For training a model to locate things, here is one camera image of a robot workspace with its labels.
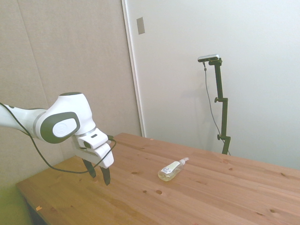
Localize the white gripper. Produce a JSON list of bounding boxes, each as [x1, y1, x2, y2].
[[71, 135, 115, 186]]

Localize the black camera stand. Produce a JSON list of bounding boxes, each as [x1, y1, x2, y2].
[[208, 58, 231, 155]]

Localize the grey wall plate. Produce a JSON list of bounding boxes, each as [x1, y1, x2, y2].
[[136, 16, 146, 35]]

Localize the clear sanitizer pump bottle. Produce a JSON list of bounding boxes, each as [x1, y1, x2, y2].
[[157, 157, 189, 182]]

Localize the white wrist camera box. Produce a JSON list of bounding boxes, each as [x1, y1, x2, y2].
[[77, 130, 110, 150]]

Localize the silver exterior camera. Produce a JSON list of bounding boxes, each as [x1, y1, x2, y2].
[[197, 53, 220, 63]]

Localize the white door frame trim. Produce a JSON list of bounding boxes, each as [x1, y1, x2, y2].
[[121, 0, 147, 138]]

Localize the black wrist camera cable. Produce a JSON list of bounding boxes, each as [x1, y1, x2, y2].
[[0, 102, 117, 174]]

